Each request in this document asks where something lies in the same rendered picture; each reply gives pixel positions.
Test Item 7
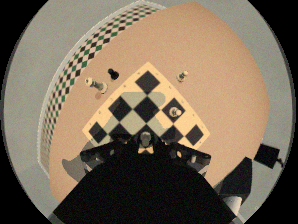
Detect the chessboard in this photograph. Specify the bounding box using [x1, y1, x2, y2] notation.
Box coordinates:
[82, 62, 210, 154]

